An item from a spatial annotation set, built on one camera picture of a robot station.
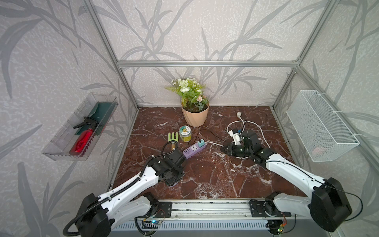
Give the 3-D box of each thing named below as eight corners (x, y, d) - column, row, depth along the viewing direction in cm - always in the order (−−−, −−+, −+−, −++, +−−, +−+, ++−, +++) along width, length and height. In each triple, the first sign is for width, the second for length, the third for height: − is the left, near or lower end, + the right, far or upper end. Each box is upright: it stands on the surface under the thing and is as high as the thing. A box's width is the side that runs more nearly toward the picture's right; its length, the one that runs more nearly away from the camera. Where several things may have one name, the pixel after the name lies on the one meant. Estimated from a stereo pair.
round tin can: (179, 142, 101) (178, 135, 94) (180, 132, 106) (179, 125, 100) (191, 142, 101) (190, 135, 94) (191, 132, 106) (191, 125, 100)
